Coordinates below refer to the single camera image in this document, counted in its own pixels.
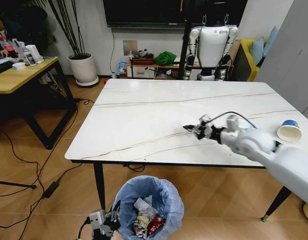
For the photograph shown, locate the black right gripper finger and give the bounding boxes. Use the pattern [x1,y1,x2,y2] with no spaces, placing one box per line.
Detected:
[183,122,209,133]
[191,129,208,141]

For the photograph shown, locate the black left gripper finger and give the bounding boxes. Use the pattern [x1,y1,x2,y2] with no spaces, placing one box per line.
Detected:
[114,199,122,222]
[108,204,117,222]

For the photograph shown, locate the trash bin with blue bag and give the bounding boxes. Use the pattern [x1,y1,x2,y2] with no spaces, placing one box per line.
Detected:
[113,175,185,240]

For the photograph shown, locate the pale blue crumpled trash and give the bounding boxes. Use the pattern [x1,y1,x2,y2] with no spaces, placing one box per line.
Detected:
[238,118,261,131]

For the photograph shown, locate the white crumpled paper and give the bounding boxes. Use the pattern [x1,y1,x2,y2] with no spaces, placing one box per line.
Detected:
[133,195,157,219]

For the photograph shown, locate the yellow and white wrapper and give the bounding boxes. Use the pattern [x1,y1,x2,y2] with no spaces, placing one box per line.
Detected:
[132,215,151,237]

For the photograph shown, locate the black tapered table leg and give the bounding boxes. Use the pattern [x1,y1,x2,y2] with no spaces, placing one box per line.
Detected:
[260,185,293,223]
[93,162,106,211]

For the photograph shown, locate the white marble table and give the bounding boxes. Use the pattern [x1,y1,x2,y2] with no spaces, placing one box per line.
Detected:
[64,78,308,171]

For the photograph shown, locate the red shiny snack wrapper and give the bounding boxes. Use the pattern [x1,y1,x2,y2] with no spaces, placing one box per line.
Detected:
[146,216,167,235]

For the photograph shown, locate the black power adapter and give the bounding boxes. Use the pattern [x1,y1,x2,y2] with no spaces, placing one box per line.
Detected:
[42,181,60,199]

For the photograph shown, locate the green cloth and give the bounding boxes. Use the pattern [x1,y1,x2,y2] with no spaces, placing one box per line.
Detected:
[153,50,177,67]

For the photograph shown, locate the blue and white paper cup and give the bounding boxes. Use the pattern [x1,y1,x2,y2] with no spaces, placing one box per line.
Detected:
[276,119,303,143]

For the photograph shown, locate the low wooden cabinet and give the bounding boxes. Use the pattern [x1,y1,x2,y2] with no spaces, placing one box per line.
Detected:
[125,57,202,80]

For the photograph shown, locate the black stand pole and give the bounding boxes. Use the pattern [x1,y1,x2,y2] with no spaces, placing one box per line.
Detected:
[178,19,192,81]

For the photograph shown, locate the yellow armchair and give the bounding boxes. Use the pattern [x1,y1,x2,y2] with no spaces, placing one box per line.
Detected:
[237,37,270,83]

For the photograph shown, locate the white humanoid robot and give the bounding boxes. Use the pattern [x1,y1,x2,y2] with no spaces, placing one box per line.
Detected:
[183,13,240,82]

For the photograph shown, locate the panda plush toy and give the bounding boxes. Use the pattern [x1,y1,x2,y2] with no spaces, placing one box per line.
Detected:
[137,49,155,60]

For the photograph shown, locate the blue snack pack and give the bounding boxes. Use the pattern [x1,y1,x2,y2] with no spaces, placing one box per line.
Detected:
[117,61,129,76]

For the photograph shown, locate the light blue cushion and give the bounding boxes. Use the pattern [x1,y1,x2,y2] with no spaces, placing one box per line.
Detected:
[263,25,280,56]
[250,36,266,68]

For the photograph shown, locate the black tripod leg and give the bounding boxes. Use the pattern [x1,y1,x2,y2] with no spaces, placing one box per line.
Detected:
[0,179,37,190]

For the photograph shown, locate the grey cabinet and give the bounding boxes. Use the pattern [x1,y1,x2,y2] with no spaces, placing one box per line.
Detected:
[254,0,308,121]

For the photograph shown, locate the white round plant pot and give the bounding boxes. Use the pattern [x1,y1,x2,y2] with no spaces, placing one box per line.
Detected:
[66,52,100,88]

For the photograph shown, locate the dark tall plant stems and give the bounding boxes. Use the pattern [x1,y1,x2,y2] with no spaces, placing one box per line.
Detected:
[47,0,86,57]

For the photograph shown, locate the black keyboard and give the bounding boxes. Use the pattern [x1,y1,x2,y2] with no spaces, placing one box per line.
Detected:
[0,56,14,76]

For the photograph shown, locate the clear plastic bag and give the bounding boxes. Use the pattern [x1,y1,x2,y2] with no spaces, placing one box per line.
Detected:
[11,38,26,62]

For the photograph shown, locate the cola bottle with red label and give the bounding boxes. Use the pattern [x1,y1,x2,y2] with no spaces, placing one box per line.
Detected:
[2,35,16,60]

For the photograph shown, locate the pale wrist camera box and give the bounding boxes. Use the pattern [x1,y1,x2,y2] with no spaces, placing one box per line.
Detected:
[199,114,212,126]

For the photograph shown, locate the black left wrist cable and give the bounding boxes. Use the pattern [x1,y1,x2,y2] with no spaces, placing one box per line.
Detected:
[77,216,92,240]

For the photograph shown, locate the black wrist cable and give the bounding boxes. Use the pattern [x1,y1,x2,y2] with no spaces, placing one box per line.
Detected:
[77,216,92,240]
[207,111,257,130]

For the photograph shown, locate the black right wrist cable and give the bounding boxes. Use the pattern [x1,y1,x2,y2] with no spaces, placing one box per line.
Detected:
[207,111,257,130]

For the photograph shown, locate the black floor cable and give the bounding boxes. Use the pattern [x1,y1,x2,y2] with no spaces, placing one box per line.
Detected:
[0,98,94,240]

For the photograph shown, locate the silver wall plate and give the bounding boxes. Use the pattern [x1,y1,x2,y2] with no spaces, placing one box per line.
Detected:
[122,39,139,59]

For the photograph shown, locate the black wall television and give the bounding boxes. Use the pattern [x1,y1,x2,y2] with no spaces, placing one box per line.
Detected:
[102,0,248,29]

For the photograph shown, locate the wooden desk with black frame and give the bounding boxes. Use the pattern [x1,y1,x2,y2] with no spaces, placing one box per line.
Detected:
[0,56,78,150]

